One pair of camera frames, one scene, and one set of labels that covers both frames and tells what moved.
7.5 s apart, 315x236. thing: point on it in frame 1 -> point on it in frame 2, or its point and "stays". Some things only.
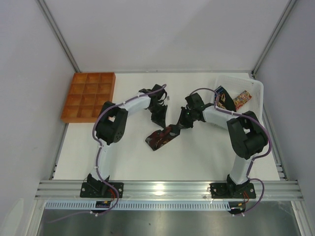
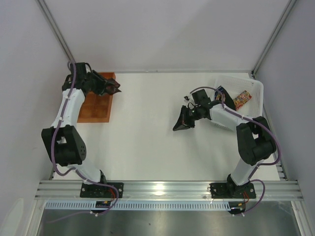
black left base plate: (101, 190) stays
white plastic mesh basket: (236, 84) stays
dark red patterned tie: (158, 137) -> (112, 88)
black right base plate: (232, 191) stays
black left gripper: (159, 112) -> (102, 83)
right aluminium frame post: (290, 4) stays
